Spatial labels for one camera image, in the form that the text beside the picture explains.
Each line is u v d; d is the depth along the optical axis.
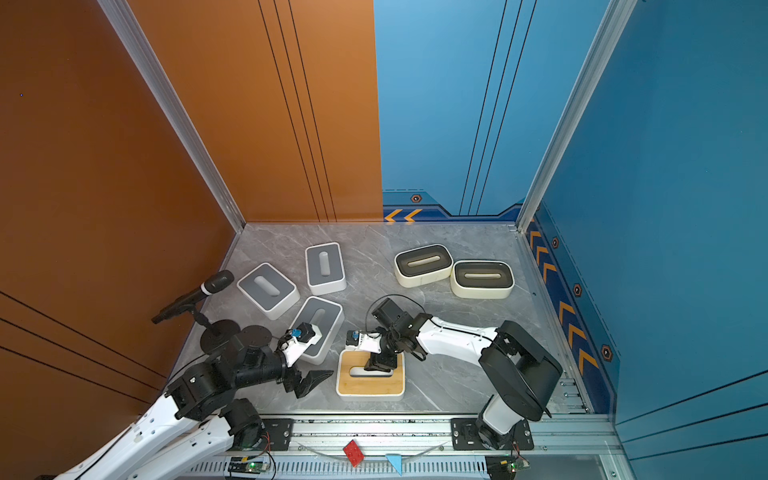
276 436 0.74
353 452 0.70
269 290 0.98
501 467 0.70
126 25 0.71
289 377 0.61
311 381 0.60
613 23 0.71
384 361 0.74
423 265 1.01
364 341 0.72
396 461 0.68
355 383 0.76
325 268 1.06
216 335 0.89
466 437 0.72
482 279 0.98
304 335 0.59
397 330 0.67
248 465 0.71
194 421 0.49
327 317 0.90
